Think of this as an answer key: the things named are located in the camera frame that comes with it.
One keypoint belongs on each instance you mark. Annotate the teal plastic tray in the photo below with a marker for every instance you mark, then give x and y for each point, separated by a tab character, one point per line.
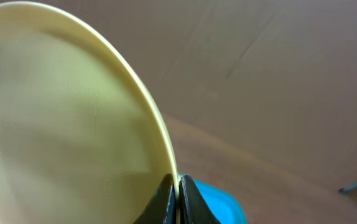
224	207

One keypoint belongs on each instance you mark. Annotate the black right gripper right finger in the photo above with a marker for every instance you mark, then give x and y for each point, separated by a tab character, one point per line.
193	208

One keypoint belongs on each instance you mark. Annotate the yellow plate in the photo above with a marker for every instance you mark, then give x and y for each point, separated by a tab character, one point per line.
81	139

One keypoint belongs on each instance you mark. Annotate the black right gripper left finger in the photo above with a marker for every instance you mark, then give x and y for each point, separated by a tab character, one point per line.
161	207

